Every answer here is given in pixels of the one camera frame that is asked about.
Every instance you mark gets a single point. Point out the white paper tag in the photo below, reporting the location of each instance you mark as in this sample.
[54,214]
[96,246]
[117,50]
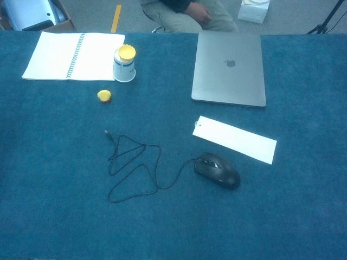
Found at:
[238,139]

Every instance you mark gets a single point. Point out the grey closed laptop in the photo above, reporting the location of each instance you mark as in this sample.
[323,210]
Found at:
[228,75]

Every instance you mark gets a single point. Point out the yellow ridged bottle cap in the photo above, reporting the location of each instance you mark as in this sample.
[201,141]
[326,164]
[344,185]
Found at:
[126,52]
[104,95]

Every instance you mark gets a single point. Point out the white paper cup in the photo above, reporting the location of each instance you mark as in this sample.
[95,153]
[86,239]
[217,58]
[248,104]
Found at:
[123,71]

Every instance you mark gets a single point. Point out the blue table cloth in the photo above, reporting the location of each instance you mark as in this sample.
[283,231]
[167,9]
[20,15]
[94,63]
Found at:
[173,216]

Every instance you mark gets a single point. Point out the seated person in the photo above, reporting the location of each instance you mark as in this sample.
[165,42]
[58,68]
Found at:
[187,13]

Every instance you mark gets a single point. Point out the yellow floor tape strip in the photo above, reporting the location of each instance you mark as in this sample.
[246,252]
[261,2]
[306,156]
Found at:
[116,18]

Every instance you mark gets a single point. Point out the white spiral notebook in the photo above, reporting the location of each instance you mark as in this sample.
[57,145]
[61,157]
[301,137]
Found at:
[57,55]

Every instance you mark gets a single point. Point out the white box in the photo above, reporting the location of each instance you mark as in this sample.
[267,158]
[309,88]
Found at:
[253,10]

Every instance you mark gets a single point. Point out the cardboard box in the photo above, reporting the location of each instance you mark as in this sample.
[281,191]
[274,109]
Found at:
[63,25]

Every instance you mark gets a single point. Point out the black tripod stand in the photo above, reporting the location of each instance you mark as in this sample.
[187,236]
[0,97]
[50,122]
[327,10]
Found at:
[326,20]

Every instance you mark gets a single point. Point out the silver device in box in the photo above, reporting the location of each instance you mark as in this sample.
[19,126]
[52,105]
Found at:
[25,12]

